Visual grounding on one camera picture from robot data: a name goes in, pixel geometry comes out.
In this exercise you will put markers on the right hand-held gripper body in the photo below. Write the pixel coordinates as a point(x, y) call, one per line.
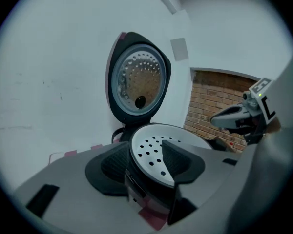
point(267, 106)

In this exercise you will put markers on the white perforated steamer tray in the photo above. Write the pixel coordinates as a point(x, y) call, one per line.
point(144, 136)

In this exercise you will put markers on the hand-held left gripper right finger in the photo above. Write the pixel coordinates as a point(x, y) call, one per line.
point(210, 179)

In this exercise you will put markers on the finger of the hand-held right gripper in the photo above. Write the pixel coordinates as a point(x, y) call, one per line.
point(224, 119)
point(244, 128)

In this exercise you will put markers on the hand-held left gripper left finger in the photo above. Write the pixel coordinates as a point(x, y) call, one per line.
point(63, 179)

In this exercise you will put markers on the purple black rice cooker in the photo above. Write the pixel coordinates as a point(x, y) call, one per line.
point(141, 82)

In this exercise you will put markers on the grey wall plate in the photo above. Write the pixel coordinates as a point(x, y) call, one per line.
point(179, 49)

